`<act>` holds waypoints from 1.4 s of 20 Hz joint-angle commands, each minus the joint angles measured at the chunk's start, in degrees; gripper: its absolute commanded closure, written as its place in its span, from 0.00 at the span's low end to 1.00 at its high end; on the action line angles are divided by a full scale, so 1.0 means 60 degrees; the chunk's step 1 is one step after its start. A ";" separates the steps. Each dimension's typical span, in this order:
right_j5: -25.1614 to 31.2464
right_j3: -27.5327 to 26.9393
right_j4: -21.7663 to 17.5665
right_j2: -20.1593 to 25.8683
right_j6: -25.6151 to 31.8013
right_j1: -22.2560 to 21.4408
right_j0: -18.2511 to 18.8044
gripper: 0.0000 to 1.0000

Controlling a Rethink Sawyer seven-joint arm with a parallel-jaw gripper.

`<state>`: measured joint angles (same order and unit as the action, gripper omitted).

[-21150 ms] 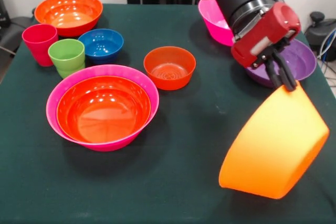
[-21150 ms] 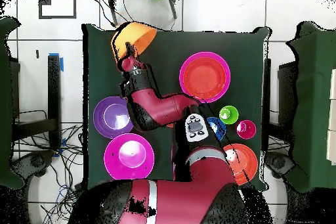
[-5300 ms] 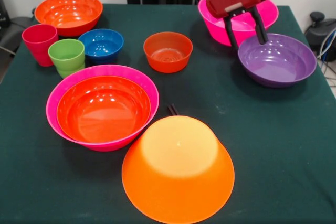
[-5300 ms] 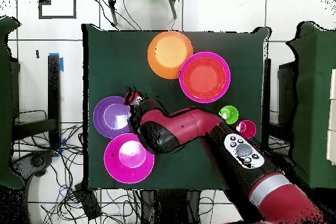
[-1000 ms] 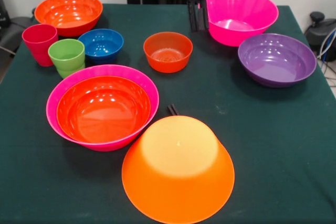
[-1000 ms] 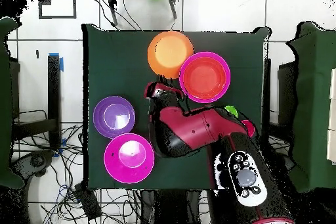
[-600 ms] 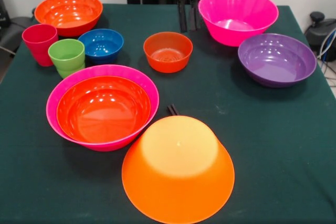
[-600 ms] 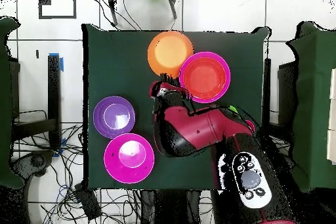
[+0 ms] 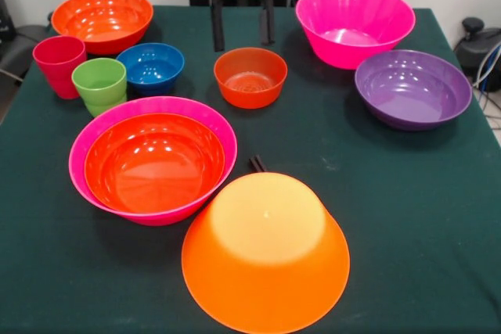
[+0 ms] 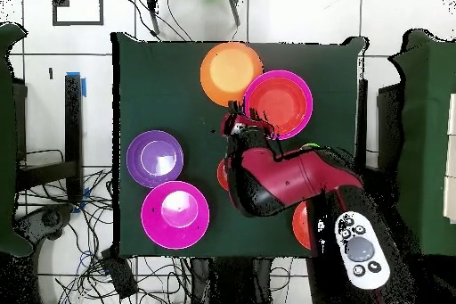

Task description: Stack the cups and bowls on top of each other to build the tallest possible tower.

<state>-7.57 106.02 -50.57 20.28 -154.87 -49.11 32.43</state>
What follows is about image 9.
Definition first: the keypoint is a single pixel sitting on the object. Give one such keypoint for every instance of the small red-orange bowl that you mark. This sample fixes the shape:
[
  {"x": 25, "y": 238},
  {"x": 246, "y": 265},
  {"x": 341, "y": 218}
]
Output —
[{"x": 250, "y": 91}]

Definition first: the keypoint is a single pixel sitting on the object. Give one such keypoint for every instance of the large pink bowl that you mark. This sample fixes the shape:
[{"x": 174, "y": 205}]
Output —
[
  {"x": 156, "y": 105},
  {"x": 352, "y": 36}
]

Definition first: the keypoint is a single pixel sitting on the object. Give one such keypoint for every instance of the medium red-orange bowl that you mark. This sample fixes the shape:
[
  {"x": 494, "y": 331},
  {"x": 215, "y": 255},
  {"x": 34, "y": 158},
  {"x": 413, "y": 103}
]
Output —
[
  {"x": 102, "y": 21},
  {"x": 152, "y": 169}
]

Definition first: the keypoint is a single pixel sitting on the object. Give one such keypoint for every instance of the large orange bowl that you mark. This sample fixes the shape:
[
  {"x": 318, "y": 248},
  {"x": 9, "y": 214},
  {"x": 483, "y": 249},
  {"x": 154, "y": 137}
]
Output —
[{"x": 266, "y": 263}]

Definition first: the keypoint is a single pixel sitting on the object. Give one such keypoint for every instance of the small blue bowl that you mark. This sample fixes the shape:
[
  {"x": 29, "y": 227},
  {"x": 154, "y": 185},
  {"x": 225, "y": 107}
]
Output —
[{"x": 150, "y": 66}]

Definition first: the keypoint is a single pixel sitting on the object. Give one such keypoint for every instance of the small black rubber piece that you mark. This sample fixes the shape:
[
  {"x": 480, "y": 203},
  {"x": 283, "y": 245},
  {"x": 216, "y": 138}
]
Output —
[{"x": 258, "y": 164}]

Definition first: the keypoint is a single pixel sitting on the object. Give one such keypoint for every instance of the green cup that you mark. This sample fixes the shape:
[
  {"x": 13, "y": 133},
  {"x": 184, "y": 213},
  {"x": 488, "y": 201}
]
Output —
[{"x": 99, "y": 83}]

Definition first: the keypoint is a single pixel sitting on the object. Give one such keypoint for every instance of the purple bowl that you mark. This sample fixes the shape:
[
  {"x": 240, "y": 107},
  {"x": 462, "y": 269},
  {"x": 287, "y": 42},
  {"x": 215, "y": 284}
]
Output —
[{"x": 411, "y": 95}]

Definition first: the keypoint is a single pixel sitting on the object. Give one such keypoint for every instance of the crimson cup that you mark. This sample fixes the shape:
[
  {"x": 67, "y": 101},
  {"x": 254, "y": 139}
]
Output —
[{"x": 58, "y": 64}]

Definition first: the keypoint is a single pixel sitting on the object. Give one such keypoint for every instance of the dark green tablecloth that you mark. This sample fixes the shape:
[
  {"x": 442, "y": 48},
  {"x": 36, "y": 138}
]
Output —
[{"x": 391, "y": 232}]

